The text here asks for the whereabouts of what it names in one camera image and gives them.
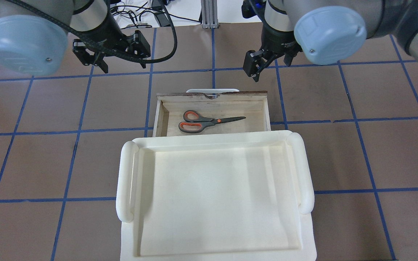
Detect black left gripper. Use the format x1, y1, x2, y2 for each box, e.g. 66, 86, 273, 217
73, 15, 151, 73

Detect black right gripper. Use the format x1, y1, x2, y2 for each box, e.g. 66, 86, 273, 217
243, 25, 303, 82

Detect wooden drawer with white handle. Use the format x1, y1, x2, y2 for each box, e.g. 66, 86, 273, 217
153, 89, 271, 137

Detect grey orange handled scissors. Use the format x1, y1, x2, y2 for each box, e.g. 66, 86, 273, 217
179, 110, 246, 134

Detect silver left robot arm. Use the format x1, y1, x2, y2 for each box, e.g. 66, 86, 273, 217
0, 0, 151, 76

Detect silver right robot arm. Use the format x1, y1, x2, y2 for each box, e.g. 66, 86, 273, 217
242, 0, 418, 82

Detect white plastic tray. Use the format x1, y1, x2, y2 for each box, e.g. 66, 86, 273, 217
116, 130, 317, 261

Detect tangle of black cables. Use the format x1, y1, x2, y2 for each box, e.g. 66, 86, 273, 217
106, 0, 202, 29

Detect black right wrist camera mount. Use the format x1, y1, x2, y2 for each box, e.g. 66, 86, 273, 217
241, 0, 267, 19

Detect aluminium extrusion post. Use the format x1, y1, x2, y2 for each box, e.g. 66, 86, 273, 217
201, 0, 219, 29

